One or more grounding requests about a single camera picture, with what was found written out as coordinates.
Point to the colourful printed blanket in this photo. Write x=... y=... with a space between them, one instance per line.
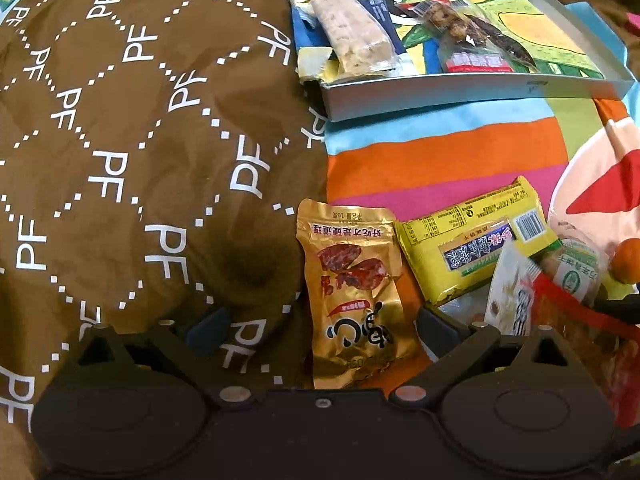
x=450 y=150

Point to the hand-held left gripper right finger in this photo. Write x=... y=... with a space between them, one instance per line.
x=440 y=329

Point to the colourful cartoon drawing sheet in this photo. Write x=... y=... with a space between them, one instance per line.
x=540 y=35

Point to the yellow biscuit packet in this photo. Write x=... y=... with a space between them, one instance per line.
x=450 y=250

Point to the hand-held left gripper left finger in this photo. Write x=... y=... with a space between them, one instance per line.
x=210 y=326

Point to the brown patterned quilt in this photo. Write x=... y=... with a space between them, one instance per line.
x=150 y=160

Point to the green label snack packet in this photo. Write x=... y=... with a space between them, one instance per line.
x=575 y=265

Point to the blue and white snack packet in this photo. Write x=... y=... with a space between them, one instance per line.
x=382 y=15

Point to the grey shallow tray box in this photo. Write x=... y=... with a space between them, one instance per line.
x=450 y=95

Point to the clear packet of mixed nuts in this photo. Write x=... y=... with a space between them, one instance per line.
x=465 y=35

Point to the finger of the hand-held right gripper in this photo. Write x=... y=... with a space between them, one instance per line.
x=620 y=303

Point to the orange tangerine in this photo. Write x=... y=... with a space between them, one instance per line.
x=627 y=262

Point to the gold foil snack packet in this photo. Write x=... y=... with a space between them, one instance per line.
x=350 y=285

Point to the red snack packet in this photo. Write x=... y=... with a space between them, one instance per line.
x=590 y=330

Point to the nougat bar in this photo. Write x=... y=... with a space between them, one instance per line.
x=350 y=30

